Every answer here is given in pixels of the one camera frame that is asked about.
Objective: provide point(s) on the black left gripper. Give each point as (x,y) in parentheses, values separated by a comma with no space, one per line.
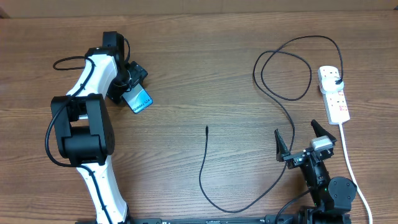
(138,73)

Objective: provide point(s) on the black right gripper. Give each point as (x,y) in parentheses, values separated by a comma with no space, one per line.
(282,151)

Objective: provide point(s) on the blue Samsung Galaxy smartphone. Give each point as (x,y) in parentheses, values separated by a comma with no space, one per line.
(137,99)

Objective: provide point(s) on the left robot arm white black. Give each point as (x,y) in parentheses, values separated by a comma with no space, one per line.
(83,128)

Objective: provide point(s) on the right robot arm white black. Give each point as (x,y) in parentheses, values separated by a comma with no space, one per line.
(332,197)

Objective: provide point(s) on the white USB charger plug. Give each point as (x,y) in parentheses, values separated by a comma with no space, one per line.
(331,85)

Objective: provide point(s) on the white power extension strip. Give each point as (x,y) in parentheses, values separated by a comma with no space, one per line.
(335,103)

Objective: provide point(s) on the brown cardboard backdrop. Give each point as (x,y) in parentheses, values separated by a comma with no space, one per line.
(84,8)

